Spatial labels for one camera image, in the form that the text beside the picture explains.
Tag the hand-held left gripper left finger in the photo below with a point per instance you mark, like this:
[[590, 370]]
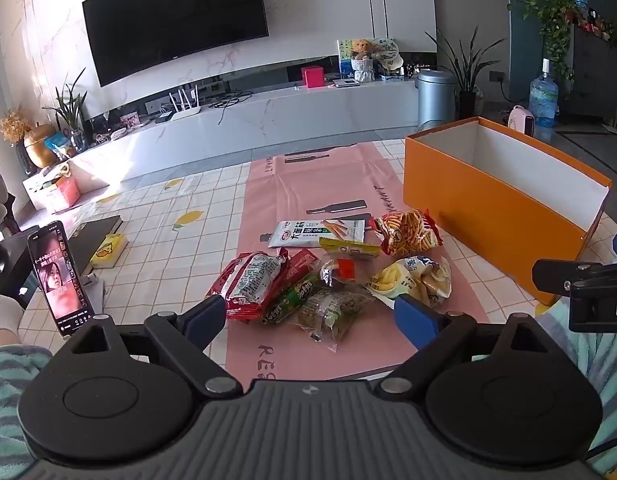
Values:
[[211, 316]]

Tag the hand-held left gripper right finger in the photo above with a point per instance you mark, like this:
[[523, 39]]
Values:
[[413, 317]]

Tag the yellow white bread packet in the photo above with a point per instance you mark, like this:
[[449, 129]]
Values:
[[413, 280]]

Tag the large red snack packet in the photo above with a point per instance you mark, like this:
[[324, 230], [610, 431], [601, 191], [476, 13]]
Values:
[[248, 282]]

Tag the clear packet with dark contents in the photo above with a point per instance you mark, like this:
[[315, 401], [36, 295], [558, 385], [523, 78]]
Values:
[[336, 317]]

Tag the green snack packet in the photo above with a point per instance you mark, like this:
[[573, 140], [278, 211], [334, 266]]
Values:
[[288, 300]]

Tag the orange striped chips packet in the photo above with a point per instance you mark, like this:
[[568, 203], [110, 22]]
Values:
[[408, 232]]

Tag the clear packet with red label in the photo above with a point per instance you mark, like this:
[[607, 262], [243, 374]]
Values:
[[341, 271]]

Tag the yellow snack packet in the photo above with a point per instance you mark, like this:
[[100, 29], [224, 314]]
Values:
[[349, 248]]

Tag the orange cardboard box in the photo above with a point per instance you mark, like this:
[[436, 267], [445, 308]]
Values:
[[488, 200]]

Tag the small red snack packet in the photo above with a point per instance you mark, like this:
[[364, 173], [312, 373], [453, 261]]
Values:
[[301, 266]]

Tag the white stick snack packet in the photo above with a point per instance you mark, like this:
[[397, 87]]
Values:
[[316, 232]]

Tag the yellow sponge packet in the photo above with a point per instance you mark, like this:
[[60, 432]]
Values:
[[108, 251]]

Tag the black notebook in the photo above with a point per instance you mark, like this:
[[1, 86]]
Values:
[[88, 240]]

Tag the smartphone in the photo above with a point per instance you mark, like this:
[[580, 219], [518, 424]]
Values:
[[58, 280]]

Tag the pink space heater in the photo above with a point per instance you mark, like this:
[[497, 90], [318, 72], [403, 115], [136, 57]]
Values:
[[521, 120]]

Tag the pink table mat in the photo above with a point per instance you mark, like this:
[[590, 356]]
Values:
[[318, 185]]

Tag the blue water bottle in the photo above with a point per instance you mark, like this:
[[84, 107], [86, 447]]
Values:
[[543, 100]]

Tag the dark cabinet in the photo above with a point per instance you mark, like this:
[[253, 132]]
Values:
[[598, 75]]

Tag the long-leaf potted plant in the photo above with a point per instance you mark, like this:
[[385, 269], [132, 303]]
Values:
[[467, 105]]

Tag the white box with pink bag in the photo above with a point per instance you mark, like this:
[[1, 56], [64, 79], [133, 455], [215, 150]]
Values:
[[53, 190]]

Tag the white router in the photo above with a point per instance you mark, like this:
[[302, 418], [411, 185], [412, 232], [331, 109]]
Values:
[[186, 112]]

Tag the black side table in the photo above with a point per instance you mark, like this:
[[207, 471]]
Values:
[[11, 265]]

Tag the silver trash can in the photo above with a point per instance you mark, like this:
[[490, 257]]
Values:
[[436, 100]]

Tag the white marble television console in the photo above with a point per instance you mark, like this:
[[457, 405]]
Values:
[[288, 115]]

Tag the striped teal clothing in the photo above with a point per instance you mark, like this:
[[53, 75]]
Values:
[[8, 410]]

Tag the blue packet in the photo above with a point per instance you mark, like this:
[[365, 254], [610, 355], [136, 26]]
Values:
[[61, 147]]

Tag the trailing vine plant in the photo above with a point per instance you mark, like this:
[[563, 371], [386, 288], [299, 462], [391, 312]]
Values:
[[556, 20]]

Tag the blue white tissue box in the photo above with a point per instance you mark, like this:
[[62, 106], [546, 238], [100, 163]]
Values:
[[391, 78]]

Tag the gold vase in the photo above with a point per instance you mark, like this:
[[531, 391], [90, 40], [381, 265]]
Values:
[[38, 147]]

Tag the white flat scale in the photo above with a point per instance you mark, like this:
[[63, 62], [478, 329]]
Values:
[[346, 82]]

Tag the plant in glass vase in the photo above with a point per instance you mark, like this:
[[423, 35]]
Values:
[[71, 110]]

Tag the pink cube box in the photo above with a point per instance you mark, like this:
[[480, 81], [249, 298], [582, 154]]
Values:
[[313, 77]]

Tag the teddy bear bouquet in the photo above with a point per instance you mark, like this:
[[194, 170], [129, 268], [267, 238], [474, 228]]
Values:
[[362, 57]]

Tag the round paper fan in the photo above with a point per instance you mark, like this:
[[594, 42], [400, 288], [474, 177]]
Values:
[[387, 52]]

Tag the blue picture card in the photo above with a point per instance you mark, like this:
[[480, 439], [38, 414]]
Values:
[[344, 57]]

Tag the dried yellow flowers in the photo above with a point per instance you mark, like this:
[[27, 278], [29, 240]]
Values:
[[13, 125]]

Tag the black television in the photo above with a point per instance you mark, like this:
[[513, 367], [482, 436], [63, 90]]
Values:
[[173, 15]]

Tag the wall socket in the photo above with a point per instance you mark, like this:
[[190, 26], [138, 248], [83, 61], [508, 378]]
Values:
[[496, 76]]

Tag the photo frame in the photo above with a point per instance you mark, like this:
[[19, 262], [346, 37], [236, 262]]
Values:
[[130, 120]]

